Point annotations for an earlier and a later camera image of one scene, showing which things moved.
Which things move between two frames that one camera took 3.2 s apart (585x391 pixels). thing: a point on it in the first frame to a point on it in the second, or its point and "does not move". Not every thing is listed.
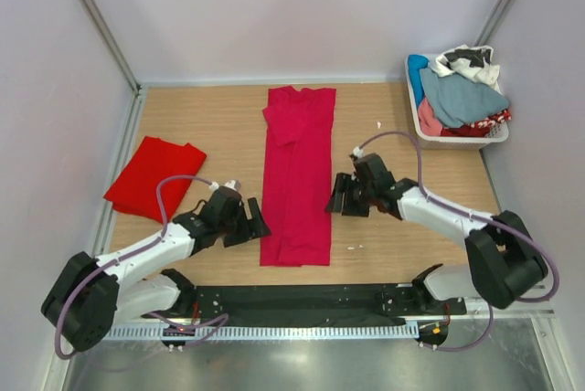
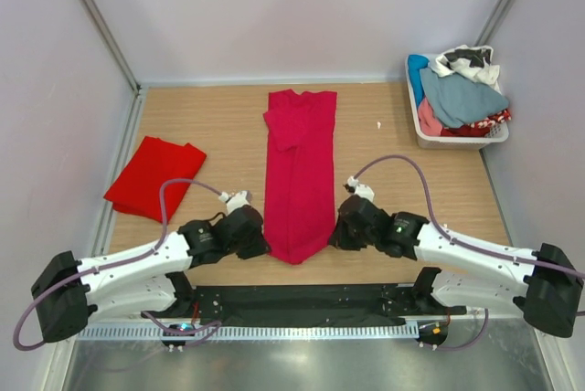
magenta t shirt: x=296 y=225 does not move
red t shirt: x=135 y=188 does not move
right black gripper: x=345 y=184 to x=340 y=239
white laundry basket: x=497 y=134 does not move
